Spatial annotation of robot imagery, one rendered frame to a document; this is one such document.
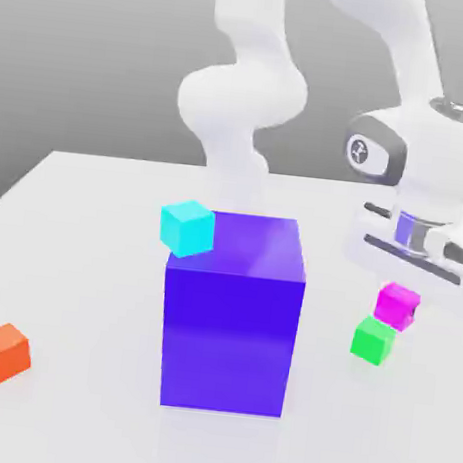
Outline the small orange cube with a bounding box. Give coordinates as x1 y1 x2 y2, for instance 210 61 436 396
0 321 37 389

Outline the small green cube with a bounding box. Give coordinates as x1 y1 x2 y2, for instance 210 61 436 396
347 313 399 369

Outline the large blue box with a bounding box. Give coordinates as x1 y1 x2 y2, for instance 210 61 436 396
150 205 313 421

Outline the small magenta cube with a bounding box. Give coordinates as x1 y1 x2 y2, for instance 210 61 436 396
372 280 423 334

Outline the small cyan cube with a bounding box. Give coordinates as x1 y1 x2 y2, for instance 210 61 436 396
156 196 219 263

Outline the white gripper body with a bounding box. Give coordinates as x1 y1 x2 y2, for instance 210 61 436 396
341 211 463 298

